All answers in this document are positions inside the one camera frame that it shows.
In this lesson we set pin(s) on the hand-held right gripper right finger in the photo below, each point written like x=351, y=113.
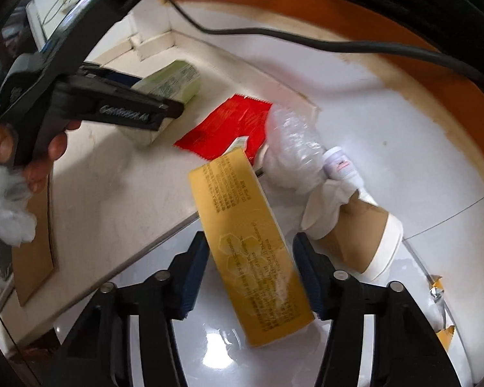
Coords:
x=310, y=278

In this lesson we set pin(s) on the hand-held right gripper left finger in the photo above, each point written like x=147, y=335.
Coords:
x=193, y=278

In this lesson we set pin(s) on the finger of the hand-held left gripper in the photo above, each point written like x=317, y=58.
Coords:
x=171, y=113
x=109, y=77

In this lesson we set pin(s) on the clear bottle with green label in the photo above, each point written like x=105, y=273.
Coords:
x=173, y=82

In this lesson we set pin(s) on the yellow carton box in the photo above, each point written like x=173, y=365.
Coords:
x=250, y=250

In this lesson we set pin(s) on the clear plastic bag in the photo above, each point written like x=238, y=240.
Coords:
x=8, y=213

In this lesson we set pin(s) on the person's left hand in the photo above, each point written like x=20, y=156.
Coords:
x=0, y=145

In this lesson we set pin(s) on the red foil packet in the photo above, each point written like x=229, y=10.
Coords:
x=226, y=125

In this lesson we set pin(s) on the white tissue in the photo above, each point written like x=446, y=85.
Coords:
x=324, y=209

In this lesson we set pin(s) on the brown paper cup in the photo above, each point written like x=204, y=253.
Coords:
x=367, y=229

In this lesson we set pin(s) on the small white bottle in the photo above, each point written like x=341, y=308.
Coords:
x=338, y=167

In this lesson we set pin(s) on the crumpled clear plastic wrap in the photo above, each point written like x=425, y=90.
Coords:
x=294, y=145

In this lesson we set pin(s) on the torn yellow packet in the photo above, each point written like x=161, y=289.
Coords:
x=443, y=335

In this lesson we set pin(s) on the brown cardboard sheet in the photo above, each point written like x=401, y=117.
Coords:
x=32, y=258

